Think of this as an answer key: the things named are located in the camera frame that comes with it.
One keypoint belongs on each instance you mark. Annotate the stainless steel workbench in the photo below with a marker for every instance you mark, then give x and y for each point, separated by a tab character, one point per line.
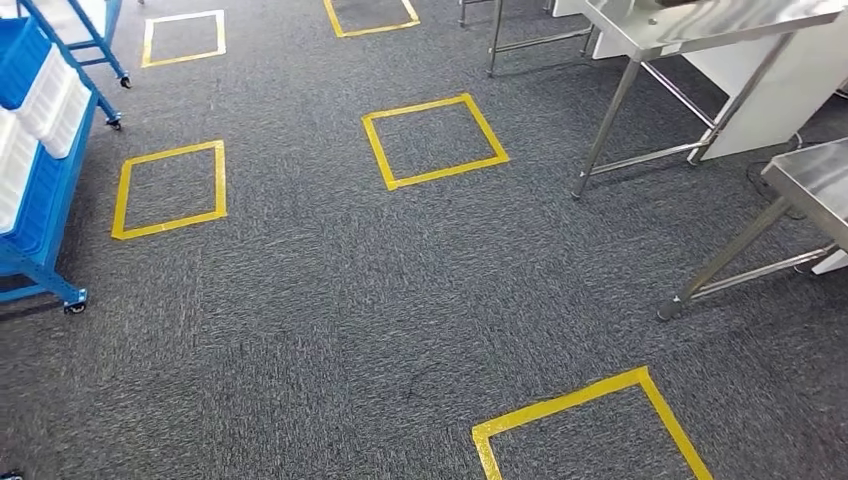
662	33
815	179
495	40

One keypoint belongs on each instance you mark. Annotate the white plastic bin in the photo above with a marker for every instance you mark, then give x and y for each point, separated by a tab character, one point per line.
46	93
6	136
69	126
60	16
20	172

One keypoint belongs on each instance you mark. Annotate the white panel board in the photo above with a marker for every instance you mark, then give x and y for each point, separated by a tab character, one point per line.
831	264
782	99

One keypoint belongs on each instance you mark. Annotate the yellow floor tape square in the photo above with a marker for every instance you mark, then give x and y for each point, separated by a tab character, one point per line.
147	46
381	152
563	403
334	23

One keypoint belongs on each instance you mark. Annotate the blue plastic bin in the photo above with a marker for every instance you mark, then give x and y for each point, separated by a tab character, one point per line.
20	60
36	199

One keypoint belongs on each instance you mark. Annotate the blue metal shelf rack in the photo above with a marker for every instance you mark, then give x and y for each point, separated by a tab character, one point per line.
66	199
109	26

